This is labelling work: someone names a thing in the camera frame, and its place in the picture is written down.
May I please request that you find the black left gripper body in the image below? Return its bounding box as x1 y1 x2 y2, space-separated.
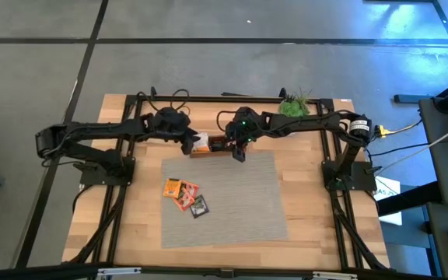
151 107 193 144

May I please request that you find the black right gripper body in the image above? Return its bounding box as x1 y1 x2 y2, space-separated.
226 106 267 148

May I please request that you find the white orange Tazo tea bag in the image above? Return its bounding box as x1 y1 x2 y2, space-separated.
192 132 212 153

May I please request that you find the orange-red peach tea bag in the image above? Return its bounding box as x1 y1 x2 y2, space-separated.
173 192 196 212
180 180 201 198

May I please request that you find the plain orange tea bag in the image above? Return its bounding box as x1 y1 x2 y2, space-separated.
163 177 183 198

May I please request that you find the wooden tea organizer box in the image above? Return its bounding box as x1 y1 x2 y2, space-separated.
188 133 249 159

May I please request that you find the succulent in white patterned pot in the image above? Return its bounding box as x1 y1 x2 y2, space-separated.
277 88 313 120

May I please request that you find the grey woven placemat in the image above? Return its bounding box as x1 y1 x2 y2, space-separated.
160 151 289 250

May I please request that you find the white paper sign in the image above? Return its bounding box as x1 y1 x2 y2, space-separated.
373 175 403 226

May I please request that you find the blue-grey floor bar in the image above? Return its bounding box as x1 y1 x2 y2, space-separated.
394 93 437 104

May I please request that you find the black stand beam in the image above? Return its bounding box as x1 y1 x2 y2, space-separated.
376 180 443 218

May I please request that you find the grey desk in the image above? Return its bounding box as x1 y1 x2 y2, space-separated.
418 96 448 280

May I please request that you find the black aluminium table frame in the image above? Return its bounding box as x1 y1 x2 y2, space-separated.
62 86 390 273

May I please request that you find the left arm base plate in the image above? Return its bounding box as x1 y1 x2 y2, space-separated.
79 155 136 187

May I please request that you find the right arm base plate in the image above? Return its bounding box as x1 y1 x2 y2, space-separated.
322 159 377 192

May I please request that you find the yellow extension cord plug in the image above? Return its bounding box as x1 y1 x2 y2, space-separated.
375 119 423 138

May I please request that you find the silver metal bracket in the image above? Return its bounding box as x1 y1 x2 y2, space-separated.
96 266 142 278
312 271 359 280

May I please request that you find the black power cable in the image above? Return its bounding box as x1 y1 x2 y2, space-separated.
363 131 431 164

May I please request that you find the taut yellow cord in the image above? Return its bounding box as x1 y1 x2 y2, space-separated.
375 118 448 176

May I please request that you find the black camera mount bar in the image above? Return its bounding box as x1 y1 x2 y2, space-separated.
0 262 448 280

